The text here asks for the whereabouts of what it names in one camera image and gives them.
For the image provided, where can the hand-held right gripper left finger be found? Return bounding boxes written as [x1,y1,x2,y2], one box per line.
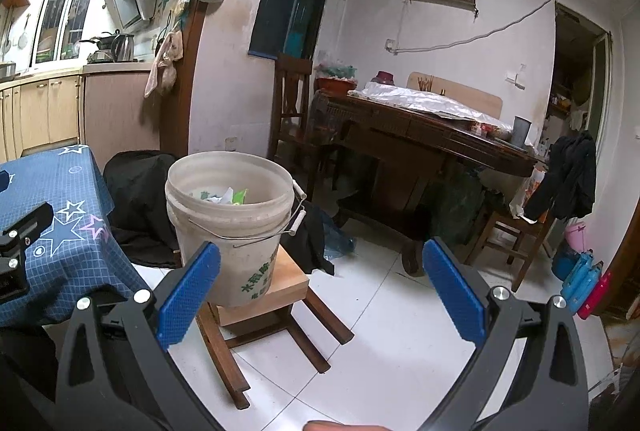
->
[55,241,222,431]

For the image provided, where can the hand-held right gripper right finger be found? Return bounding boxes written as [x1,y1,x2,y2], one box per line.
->
[422,236,591,431]

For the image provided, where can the white plastic bucket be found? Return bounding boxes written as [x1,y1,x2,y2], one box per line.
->
[165,151,309,310]

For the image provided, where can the person's right hand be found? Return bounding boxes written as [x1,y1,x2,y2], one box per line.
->
[304,420,391,431]

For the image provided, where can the wooden chair with jacket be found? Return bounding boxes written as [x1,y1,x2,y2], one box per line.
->
[464,205,562,293]

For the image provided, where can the beige kitchen base cabinets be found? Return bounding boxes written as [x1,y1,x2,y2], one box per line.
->
[0,64,162,163]

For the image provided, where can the wooden stool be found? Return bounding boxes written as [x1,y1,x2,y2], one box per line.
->
[195,243,356,410]

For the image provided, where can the black cloth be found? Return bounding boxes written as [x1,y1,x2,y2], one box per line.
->
[102,150,337,278]

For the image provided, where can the blue plastic bottles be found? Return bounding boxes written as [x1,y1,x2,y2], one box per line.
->
[559,249,604,315]

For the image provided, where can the blue plastic bag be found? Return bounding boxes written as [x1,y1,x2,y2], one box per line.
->
[319,210,357,258]

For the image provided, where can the pink plastic container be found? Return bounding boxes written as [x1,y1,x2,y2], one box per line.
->
[564,220,589,253]

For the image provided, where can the red plastic bottle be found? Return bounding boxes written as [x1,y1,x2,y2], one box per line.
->
[577,270,614,320]

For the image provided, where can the dark wooden dining table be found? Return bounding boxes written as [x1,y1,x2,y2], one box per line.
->
[312,88,549,278]

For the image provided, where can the black jacket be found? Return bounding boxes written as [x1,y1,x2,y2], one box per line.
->
[523,130,599,223]

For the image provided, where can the gas stove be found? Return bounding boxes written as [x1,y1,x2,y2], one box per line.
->
[87,51,139,65]

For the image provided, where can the black wok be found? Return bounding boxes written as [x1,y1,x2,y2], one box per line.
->
[77,31,122,52]

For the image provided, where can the grey cup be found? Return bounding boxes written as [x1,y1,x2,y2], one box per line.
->
[510,116,532,147]

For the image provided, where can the steel kettle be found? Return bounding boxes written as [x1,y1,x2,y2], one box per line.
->
[110,32,136,62]

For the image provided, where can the kitchen window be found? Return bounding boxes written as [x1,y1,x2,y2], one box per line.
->
[32,0,109,65]

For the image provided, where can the clear plastic table sheet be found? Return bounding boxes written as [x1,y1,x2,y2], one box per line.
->
[347,80,514,133]

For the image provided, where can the light wooden board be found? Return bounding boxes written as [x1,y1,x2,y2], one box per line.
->
[405,72,504,120]

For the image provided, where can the hanging plastic bags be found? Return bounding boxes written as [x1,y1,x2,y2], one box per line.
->
[144,30,184,100]

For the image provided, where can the dark wooden chair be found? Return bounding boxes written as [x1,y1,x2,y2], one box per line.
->
[267,53,322,203]

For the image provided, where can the white wall cable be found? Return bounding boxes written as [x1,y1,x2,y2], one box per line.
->
[385,0,557,56]

